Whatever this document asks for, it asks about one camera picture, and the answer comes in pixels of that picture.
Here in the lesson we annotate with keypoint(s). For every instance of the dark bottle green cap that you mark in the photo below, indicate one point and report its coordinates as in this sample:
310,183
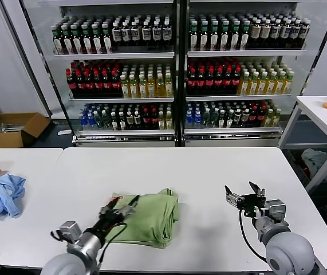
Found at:
214,37
67,43
87,43
204,37
193,37
97,42
58,43
234,37
107,42
77,43
244,37
224,37

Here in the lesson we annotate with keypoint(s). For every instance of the white side table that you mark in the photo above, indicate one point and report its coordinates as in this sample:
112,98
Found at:
315,111

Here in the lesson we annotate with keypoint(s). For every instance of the dark bottle blue white label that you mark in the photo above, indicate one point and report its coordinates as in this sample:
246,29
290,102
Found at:
304,32
284,33
157,34
167,33
294,33
135,35
117,35
275,33
126,35
146,35

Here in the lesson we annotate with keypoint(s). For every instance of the small red cap cola bottle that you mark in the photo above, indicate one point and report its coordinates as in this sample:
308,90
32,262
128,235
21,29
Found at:
253,117
154,120
261,117
146,120

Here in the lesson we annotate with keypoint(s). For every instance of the grey clothing pile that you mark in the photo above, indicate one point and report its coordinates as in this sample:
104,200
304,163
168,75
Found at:
315,161

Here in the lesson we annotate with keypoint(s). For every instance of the right metal shelf rack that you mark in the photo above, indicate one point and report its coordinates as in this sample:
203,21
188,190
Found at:
246,53

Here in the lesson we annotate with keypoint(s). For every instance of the crumpled light blue garment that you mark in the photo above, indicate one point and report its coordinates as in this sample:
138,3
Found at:
3,194

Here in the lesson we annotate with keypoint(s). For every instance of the white paper slip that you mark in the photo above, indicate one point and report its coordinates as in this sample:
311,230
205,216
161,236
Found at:
64,132

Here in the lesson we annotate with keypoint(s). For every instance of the small dark bottle white label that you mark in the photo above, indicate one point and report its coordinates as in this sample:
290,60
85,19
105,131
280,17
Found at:
114,121
122,121
229,120
222,120

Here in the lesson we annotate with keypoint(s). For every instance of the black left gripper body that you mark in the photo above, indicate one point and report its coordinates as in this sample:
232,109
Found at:
108,220

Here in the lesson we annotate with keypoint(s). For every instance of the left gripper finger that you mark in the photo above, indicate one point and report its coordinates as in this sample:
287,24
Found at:
129,210
106,211

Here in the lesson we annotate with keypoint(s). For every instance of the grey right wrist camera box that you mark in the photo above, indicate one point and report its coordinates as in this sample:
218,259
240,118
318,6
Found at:
276,210

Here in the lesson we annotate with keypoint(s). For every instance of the glass door beverage cooler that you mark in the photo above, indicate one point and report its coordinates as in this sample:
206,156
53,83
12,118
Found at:
114,55

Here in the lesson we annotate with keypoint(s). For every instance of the small yellow juice bottle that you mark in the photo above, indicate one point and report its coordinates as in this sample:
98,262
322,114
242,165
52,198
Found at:
268,118
276,118
161,121
169,121

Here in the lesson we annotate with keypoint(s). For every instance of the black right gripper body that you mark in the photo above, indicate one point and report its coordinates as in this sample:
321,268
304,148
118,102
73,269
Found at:
250,203

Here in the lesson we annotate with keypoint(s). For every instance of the light green shirt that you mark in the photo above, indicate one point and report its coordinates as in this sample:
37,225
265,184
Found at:
151,217

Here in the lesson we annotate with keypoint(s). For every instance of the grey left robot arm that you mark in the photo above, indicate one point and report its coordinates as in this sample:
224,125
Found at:
74,255

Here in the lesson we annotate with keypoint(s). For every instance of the small dark bottle beige label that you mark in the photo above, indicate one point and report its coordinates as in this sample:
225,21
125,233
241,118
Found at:
129,120
137,120
237,117
245,117

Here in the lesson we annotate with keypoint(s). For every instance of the open brown cardboard box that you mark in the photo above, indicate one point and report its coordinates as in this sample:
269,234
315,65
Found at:
34,126

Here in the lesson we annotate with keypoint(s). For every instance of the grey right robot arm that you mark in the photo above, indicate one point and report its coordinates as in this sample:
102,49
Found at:
289,255

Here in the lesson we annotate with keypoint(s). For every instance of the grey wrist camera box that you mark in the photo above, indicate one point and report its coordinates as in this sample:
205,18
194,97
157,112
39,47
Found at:
276,210
68,230

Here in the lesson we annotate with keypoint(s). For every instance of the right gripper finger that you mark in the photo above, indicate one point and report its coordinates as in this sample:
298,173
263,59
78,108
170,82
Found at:
259,192
231,198

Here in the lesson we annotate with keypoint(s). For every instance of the blue water bottle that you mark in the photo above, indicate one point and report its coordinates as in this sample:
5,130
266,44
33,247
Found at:
91,121
189,120
197,120
82,121

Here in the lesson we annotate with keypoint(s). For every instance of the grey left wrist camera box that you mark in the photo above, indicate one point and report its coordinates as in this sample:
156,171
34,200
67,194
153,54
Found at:
68,230

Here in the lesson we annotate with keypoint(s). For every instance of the green tinted water bottle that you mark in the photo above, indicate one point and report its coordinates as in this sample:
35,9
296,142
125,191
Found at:
98,121
206,118
106,121
214,118

